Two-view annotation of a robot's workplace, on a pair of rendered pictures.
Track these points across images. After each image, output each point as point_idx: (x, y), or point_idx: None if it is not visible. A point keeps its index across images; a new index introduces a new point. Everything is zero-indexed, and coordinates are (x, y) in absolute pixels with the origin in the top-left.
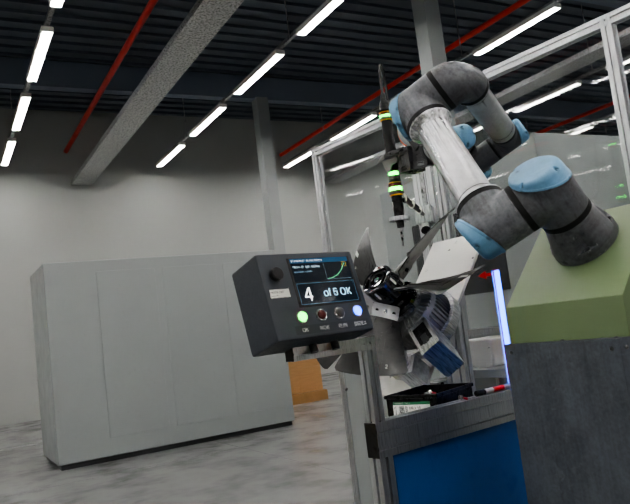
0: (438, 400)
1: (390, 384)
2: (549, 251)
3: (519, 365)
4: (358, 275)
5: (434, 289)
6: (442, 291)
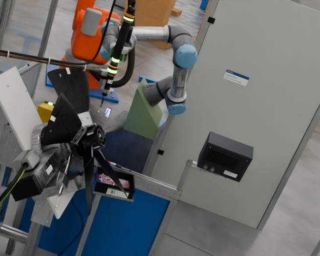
0: (130, 177)
1: (62, 200)
2: (147, 101)
3: (152, 146)
4: (52, 136)
5: (118, 128)
6: (121, 128)
